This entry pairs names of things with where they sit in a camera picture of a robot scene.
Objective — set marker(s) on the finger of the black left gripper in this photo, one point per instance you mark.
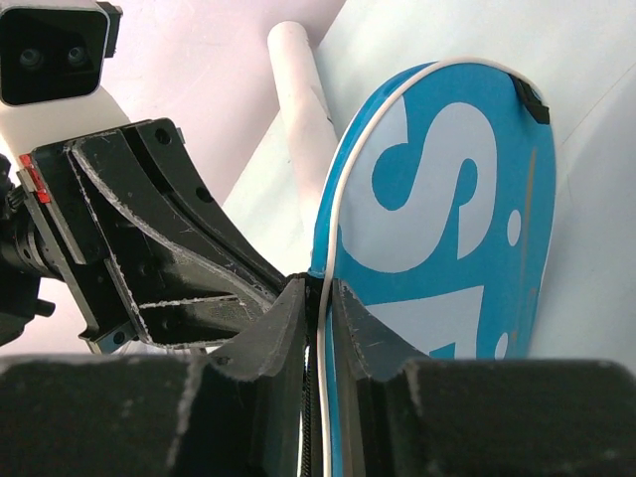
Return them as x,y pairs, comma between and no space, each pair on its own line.
110,164
159,148

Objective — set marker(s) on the blue sport racket bag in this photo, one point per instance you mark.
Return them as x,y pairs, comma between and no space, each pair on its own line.
438,210

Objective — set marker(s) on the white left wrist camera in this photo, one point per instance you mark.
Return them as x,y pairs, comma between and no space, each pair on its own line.
52,59

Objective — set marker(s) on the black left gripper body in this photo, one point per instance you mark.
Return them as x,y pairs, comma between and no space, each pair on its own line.
99,255

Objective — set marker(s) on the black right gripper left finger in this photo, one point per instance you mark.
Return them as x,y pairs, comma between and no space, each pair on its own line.
234,412

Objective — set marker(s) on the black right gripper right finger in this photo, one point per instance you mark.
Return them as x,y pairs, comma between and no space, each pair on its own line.
399,412

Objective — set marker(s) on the white cardboard shuttlecock tube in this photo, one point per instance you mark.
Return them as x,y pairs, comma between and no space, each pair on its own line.
309,131

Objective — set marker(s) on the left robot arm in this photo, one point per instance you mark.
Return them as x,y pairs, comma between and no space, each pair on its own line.
180,310

